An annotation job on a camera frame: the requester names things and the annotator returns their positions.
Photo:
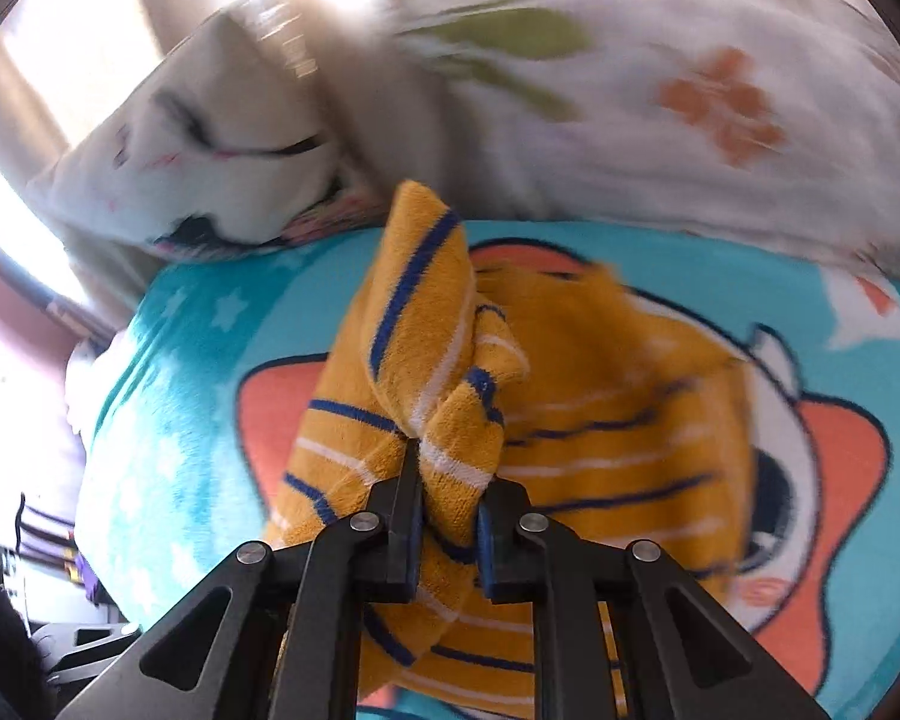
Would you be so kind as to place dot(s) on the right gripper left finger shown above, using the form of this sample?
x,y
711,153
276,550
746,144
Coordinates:
x,y
273,633

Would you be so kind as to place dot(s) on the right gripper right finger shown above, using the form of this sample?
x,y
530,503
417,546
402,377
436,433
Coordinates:
x,y
623,632

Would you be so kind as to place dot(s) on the yellow striped knit sweater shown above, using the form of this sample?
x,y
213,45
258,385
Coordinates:
x,y
618,423

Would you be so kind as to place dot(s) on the dark wooden chair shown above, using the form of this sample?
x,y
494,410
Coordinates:
x,y
50,541

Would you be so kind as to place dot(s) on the turquoise cartoon fleece blanket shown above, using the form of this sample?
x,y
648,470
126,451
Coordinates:
x,y
190,417

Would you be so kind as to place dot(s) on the white girl print pillow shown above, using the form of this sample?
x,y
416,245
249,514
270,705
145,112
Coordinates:
x,y
218,154

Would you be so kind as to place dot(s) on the white leaf print pillow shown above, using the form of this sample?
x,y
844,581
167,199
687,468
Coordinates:
x,y
773,122

